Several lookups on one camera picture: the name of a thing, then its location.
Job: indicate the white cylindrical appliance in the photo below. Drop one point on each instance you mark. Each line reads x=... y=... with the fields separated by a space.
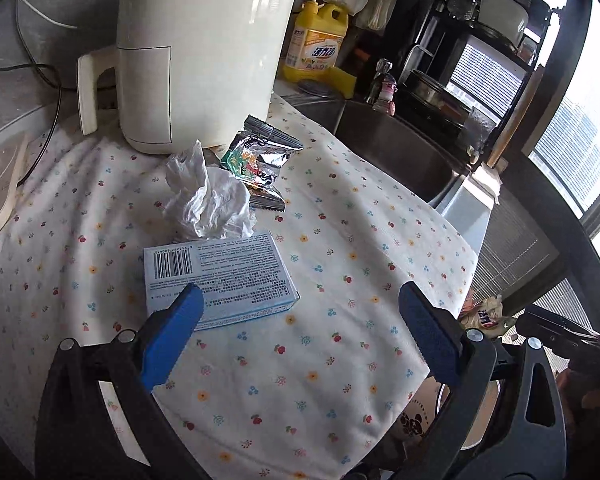
x=187 y=71

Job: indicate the wooden cutting board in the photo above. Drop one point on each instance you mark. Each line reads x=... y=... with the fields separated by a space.
x=515 y=118

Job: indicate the blue white carton box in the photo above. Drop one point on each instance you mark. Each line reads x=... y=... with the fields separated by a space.
x=242 y=279

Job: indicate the yellow detergent jug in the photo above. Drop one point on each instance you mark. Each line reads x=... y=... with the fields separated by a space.
x=315 y=44

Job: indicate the crumpled white tissue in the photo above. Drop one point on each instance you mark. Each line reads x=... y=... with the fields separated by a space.
x=207 y=202

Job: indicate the black dish rack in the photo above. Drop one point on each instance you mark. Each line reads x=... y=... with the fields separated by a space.
x=468 y=67

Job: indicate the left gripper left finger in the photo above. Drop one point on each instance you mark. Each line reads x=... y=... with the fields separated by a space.
x=165 y=334

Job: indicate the pink faucet ornament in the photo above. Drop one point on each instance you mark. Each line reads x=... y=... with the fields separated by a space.
x=384 y=102

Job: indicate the colourful foil snack wrapper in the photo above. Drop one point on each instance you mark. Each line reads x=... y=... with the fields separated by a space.
x=256 y=156

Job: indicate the green white refill pouch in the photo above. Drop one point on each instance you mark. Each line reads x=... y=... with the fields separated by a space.
x=488 y=317

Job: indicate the person's right hand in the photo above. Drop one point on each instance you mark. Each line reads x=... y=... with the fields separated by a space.
x=580 y=398

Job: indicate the white round trash bin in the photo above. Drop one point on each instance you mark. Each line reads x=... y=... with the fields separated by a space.
x=437 y=409

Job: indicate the stainless steel sink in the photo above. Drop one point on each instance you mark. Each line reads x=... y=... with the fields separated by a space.
x=388 y=143

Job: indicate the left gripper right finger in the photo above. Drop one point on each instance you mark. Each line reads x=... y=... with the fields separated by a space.
x=436 y=332

